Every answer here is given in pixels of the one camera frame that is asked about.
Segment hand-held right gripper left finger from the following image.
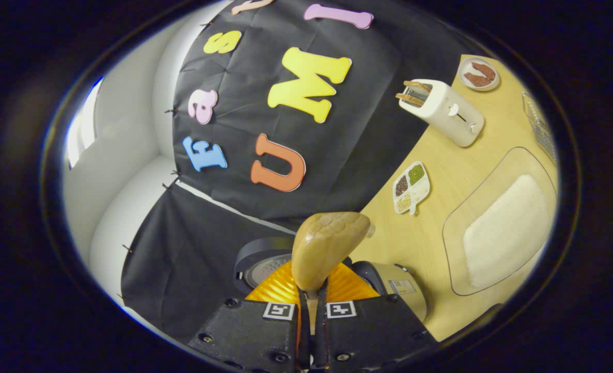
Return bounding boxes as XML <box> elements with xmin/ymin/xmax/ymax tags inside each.
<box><xmin>187</xmin><ymin>259</ymin><xmax>308</xmax><ymax>371</ymax></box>

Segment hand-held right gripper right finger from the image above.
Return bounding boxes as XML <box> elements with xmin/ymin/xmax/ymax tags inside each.
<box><xmin>314</xmin><ymin>262</ymin><xmax>439</xmax><ymax>371</ymax></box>

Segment dark grey rice cooker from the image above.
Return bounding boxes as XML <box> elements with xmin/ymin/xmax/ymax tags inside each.
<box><xmin>234</xmin><ymin>237</ymin><xmax>429</xmax><ymax>323</ymax></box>

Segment wooden spoon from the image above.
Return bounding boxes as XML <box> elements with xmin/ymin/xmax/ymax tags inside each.
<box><xmin>291</xmin><ymin>211</ymin><xmax>372</xmax><ymax>335</ymax></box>

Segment clear plastic rice container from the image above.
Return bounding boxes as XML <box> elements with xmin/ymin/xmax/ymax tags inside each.
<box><xmin>442</xmin><ymin>147</ymin><xmax>560</xmax><ymax>297</ymax></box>

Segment clear chopstick holder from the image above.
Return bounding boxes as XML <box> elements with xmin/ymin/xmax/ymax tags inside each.
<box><xmin>522</xmin><ymin>92</ymin><xmax>559</xmax><ymax>164</ymax></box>

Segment white divided grain dish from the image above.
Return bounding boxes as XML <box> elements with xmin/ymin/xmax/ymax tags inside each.
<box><xmin>392</xmin><ymin>161</ymin><xmax>431</xmax><ymax>216</ymax></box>

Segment black backdrop cloth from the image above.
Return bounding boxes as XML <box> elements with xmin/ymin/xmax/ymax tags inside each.
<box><xmin>121</xmin><ymin>0</ymin><xmax>493</xmax><ymax>342</ymax></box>

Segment white toaster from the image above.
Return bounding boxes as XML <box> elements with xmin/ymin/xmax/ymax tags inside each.
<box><xmin>395</xmin><ymin>79</ymin><xmax>486</xmax><ymax>148</ymax></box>

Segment white round plate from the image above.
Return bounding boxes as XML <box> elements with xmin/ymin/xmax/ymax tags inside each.
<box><xmin>458</xmin><ymin>56</ymin><xmax>501</xmax><ymax>92</ymax></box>

